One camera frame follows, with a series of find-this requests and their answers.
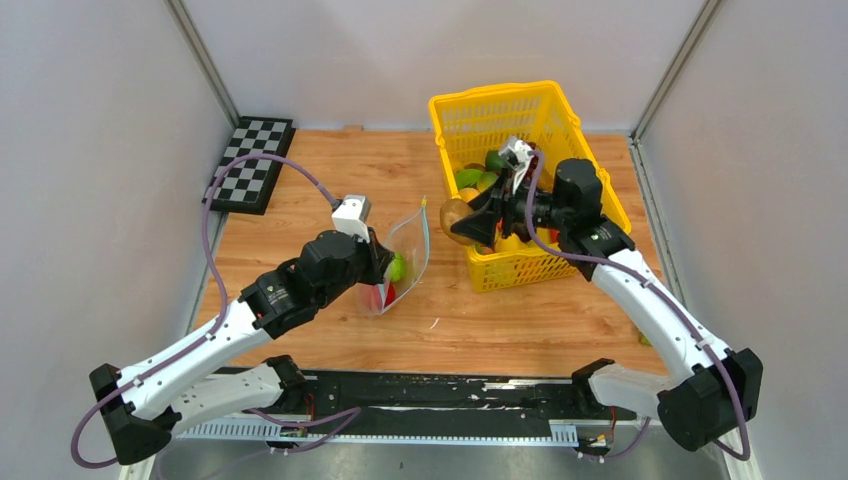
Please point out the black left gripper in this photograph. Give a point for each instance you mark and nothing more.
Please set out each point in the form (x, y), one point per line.
(379, 257)

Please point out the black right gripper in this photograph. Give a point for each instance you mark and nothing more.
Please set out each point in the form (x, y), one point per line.
(480, 226)

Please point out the brown toy potato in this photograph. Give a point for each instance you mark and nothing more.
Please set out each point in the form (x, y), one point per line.
(451, 212)

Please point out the red toy apple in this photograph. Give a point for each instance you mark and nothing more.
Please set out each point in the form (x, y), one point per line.
(378, 298)

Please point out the light green toy cabbage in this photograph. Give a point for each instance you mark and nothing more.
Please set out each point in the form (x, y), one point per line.
(397, 269)

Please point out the clear zip top bag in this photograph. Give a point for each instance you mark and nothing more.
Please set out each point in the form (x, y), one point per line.
(409, 240)

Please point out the yellow plastic basket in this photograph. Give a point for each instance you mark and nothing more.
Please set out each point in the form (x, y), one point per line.
(468, 124)

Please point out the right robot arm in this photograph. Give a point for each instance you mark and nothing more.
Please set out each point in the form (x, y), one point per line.
(709, 389)

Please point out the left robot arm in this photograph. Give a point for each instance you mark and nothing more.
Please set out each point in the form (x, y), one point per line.
(134, 402)

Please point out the orange toy tangerine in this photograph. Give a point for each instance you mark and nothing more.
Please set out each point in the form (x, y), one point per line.
(468, 194)

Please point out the yellow toy lemon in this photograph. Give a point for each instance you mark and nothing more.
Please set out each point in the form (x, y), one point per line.
(510, 243)

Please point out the green toy mango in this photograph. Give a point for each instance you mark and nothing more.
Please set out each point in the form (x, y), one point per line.
(467, 178)

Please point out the dark green toy lime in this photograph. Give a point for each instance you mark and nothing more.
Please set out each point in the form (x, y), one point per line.
(494, 162)

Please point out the dark red toy grapes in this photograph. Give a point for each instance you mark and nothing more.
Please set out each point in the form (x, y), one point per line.
(528, 157)

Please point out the black white checkerboard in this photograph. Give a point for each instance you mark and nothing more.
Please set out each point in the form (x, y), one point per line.
(248, 187)

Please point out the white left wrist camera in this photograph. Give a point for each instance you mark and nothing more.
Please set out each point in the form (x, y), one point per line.
(350, 216)

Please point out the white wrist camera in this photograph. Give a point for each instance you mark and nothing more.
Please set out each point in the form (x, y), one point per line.
(509, 151)
(350, 216)

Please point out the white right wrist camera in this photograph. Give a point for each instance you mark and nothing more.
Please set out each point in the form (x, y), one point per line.
(509, 151)

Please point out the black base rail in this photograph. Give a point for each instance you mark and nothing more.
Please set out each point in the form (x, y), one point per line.
(451, 407)

